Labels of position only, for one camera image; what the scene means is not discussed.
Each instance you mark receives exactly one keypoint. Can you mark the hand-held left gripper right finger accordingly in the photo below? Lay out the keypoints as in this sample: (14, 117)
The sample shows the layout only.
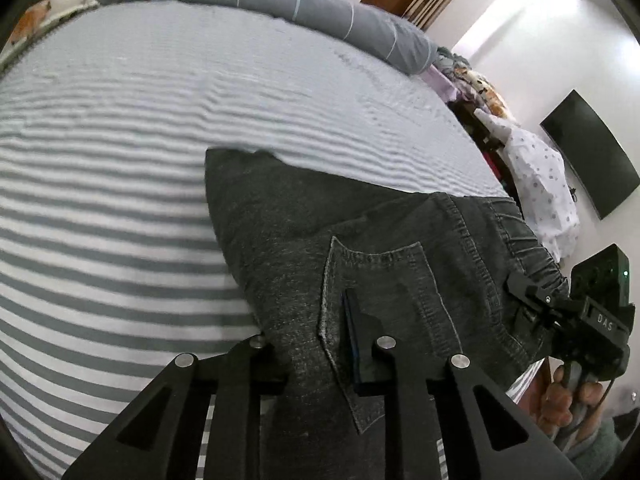
(350, 340)

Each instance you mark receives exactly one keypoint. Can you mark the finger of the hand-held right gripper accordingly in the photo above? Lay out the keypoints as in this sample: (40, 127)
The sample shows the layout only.
(530, 290)
(542, 316)

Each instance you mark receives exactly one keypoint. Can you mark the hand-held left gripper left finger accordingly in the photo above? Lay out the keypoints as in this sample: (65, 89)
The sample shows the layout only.
(260, 365)

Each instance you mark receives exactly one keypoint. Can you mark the dark grey denim pants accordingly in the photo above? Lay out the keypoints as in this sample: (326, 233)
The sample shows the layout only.
(300, 240)

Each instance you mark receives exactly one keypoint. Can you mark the person's right forearm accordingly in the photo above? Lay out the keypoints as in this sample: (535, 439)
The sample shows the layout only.
(600, 450)

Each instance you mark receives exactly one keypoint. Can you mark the person's right hand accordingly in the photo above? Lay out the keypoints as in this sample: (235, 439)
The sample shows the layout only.
(555, 400)

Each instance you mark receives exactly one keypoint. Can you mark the white dotted cloth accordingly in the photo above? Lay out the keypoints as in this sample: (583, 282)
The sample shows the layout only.
(535, 175)

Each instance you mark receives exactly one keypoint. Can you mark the pile of colourful clothes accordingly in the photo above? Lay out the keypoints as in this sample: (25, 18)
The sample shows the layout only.
(480, 85)

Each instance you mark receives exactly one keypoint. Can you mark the grey white striped bed sheet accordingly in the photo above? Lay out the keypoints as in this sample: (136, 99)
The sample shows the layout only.
(125, 160)

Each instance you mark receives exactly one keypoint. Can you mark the patterned pillow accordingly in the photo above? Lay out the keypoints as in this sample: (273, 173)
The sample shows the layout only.
(45, 10)

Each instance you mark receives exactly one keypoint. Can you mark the black wall television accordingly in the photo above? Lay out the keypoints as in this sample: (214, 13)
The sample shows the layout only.
(590, 155)

